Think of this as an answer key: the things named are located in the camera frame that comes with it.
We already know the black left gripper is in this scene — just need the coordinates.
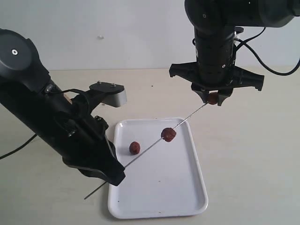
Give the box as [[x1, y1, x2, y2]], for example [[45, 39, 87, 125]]
[[62, 112, 125, 186]]

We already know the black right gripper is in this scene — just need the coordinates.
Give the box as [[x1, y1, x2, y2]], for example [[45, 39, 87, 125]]
[[169, 26, 264, 106]]

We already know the red ball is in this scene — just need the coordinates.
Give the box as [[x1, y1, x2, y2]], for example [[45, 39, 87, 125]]
[[161, 127, 177, 143], [129, 142, 140, 155], [207, 92, 218, 105]]

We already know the thin metal skewer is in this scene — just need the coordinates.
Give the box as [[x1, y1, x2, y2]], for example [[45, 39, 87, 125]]
[[83, 103, 207, 200]]

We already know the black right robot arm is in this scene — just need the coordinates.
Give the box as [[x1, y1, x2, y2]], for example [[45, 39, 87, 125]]
[[169, 0, 300, 105]]

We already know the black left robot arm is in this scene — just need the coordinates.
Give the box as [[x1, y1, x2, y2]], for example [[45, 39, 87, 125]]
[[0, 30, 127, 186]]

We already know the white rectangular plastic tray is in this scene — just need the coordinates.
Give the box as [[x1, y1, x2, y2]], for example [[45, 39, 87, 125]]
[[108, 118, 208, 219]]

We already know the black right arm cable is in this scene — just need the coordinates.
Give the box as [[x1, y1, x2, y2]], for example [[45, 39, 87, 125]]
[[234, 25, 300, 75]]

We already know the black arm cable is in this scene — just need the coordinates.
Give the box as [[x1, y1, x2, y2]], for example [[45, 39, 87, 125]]
[[234, 25, 300, 75], [0, 135, 37, 160]]

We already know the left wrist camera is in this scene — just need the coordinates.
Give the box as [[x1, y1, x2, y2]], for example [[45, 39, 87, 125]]
[[65, 82, 127, 113]]

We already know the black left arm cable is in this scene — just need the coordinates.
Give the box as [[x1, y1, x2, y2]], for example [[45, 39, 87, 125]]
[[0, 135, 37, 160]]

